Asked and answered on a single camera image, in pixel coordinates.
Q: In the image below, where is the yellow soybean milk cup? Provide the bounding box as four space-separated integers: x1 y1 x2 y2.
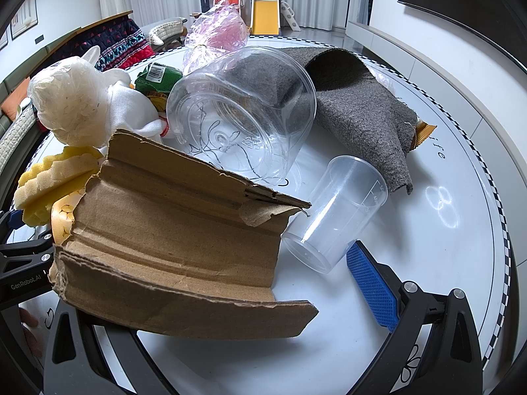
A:
50 188 85 245

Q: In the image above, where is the torn brown cardboard piece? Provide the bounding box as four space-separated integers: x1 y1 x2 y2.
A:
50 130 317 340

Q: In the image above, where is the white cotton glove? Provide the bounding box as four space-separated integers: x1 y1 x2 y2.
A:
81 44 166 143

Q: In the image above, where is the small clear plastic cup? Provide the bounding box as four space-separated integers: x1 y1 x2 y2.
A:
281 155 388 274

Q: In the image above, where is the green snack packet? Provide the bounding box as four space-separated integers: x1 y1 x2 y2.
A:
135 63 183 94

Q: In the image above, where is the gold snack wrapper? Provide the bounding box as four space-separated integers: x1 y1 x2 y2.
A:
411 118 437 150

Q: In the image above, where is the large clear plastic cup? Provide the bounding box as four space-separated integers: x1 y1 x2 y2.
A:
166 46 317 186

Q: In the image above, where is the grey felt cloth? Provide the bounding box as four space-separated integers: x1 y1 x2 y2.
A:
229 46 419 196

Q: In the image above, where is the pink plastic bag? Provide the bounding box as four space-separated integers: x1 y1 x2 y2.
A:
182 0 249 75

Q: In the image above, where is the quilted sofa mat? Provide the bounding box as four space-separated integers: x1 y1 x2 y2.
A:
0 103 37 171

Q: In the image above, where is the round white table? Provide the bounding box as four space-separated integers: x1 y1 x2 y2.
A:
7 34 514 395

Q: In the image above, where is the orange cushion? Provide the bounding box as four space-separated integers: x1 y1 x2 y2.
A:
1 77 30 121

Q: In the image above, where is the green sofa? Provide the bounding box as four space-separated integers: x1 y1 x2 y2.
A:
1 67 29 135

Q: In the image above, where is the table with patterned blanket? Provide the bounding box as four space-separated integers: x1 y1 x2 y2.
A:
39 15 155 71

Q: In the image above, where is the woven basket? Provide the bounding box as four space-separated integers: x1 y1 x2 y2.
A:
147 17 188 46

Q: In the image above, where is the toy slide swing set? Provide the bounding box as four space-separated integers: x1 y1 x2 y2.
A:
200 0 300 36

